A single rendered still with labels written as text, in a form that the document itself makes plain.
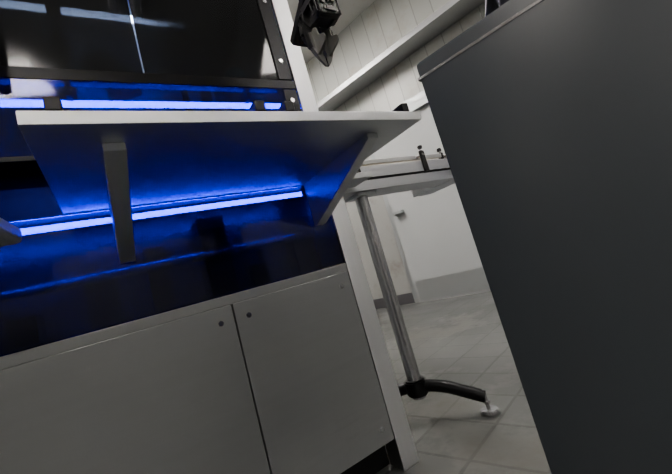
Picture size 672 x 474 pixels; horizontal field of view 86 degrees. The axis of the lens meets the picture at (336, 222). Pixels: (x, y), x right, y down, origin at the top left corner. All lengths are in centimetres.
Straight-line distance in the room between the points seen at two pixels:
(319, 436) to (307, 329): 26
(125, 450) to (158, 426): 7
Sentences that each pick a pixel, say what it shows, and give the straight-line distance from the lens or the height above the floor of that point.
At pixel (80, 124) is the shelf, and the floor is 86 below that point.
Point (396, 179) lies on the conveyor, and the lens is 146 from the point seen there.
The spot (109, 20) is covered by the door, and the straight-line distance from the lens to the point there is 122.
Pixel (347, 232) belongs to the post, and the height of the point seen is 69.
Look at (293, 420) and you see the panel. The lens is 103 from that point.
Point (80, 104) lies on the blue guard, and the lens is 107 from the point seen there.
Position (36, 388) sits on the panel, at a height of 53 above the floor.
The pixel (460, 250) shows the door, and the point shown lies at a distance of 393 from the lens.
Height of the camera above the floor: 59
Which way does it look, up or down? 7 degrees up
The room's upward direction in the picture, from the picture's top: 16 degrees counter-clockwise
